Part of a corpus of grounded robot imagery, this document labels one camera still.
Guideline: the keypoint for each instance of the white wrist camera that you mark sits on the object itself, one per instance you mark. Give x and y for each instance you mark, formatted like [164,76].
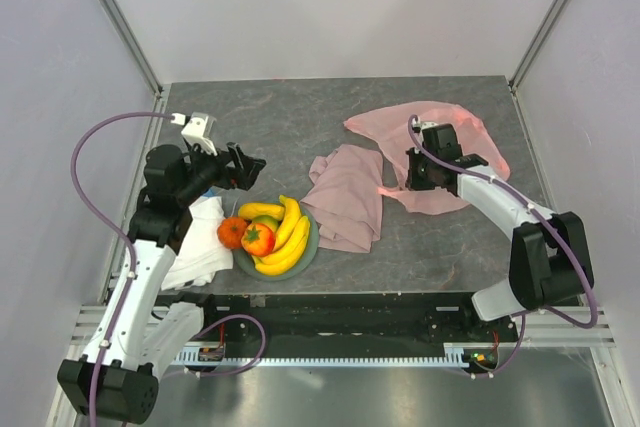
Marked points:
[198,132]
[419,126]

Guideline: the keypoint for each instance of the yellow banana bunch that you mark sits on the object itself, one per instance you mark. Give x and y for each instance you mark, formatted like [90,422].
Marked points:
[291,241]

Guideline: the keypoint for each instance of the aluminium frame post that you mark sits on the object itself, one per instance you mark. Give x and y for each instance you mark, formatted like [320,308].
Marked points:
[539,39]
[127,36]

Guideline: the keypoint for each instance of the mauve folded cloth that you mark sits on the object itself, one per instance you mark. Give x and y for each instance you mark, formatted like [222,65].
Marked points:
[344,199]

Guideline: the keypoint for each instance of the right aluminium frame post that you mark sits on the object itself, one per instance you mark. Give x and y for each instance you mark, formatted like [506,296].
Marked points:
[539,39]

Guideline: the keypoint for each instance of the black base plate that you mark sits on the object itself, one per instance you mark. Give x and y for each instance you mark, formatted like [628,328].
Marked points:
[442,317]

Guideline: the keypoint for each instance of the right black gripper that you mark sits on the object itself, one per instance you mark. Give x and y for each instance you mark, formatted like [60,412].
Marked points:
[413,182]

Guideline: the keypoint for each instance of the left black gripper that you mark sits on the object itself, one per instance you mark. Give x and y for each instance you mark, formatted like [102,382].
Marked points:
[245,177]

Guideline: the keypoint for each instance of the left aluminium frame post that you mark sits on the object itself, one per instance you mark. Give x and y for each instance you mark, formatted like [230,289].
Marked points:
[127,36]

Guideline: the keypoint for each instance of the grey-green plate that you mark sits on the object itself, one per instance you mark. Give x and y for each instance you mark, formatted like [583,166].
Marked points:
[244,262]

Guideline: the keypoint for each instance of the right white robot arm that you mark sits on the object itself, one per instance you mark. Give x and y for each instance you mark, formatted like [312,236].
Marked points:
[549,265]

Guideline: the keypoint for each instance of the white slotted cable duct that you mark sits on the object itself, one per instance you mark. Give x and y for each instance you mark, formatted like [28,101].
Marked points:
[193,356]

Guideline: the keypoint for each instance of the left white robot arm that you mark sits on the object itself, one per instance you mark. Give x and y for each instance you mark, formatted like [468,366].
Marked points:
[118,374]

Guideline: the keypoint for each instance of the orange tangerine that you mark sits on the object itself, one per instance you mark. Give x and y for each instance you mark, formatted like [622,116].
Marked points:
[231,231]

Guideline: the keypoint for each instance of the yellow mango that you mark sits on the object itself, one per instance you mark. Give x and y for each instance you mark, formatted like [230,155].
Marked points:
[252,210]

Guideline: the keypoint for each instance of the pink plastic bag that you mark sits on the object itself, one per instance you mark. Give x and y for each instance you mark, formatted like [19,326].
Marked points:
[458,133]

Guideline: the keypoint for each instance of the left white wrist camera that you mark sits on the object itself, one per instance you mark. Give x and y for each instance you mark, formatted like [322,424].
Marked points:
[198,132]

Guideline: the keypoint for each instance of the red-yellow apple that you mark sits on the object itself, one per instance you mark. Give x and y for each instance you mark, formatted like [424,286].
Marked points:
[258,240]

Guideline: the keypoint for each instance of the white cloth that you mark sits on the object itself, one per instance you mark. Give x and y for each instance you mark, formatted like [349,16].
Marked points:
[201,255]

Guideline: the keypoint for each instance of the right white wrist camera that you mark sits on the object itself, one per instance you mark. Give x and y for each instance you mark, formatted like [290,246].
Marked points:
[419,126]

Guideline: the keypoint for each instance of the aluminium rail front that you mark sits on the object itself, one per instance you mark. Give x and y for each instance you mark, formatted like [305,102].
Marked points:
[542,330]

